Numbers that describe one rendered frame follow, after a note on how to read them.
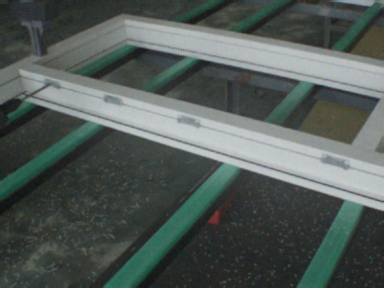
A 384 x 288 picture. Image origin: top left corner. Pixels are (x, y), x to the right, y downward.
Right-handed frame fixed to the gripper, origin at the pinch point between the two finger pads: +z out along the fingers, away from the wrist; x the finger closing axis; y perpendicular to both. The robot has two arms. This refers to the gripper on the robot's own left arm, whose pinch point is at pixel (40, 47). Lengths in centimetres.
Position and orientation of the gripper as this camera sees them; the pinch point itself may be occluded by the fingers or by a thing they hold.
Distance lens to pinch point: 138.8
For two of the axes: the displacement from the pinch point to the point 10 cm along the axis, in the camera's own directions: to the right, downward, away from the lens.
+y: 5.3, -4.4, 7.2
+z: 0.4, 8.6, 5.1
